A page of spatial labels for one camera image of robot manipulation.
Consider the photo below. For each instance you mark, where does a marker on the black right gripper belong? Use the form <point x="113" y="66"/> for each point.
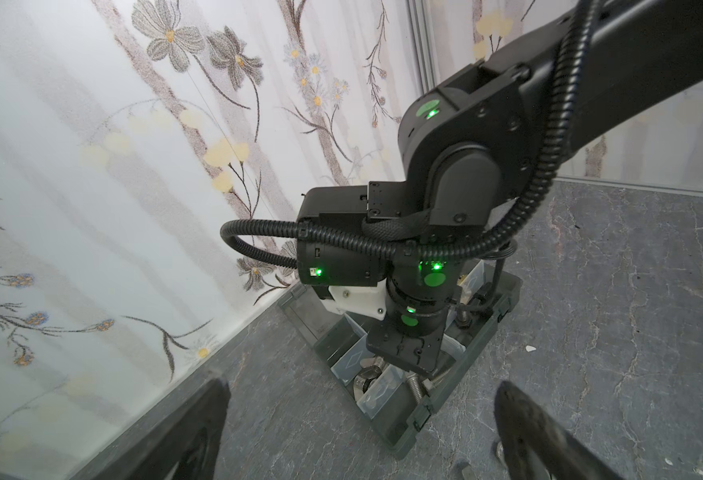
<point x="387" y="231"/>

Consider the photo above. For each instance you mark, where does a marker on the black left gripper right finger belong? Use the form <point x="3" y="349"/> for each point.
<point x="535" y="446"/>

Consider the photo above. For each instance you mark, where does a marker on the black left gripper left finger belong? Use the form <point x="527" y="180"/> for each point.
<point x="184" y="445"/>

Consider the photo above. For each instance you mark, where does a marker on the silver hex nut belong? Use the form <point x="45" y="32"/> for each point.
<point x="499" y="453"/>

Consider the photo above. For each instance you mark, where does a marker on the black hex bolt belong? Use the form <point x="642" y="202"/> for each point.
<point x="465" y="316"/>

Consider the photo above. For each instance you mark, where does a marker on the silver screw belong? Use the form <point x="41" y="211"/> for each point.
<point x="365" y="379"/>

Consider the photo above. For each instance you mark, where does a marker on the silver hex bolt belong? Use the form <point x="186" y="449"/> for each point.
<point x="413" y="381"/>

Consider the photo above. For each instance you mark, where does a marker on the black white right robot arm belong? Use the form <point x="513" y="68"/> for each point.
<point x="481" y="151"/>

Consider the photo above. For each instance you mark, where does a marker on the green plastic organizer box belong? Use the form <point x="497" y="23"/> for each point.
<point x="340" y="341"/>

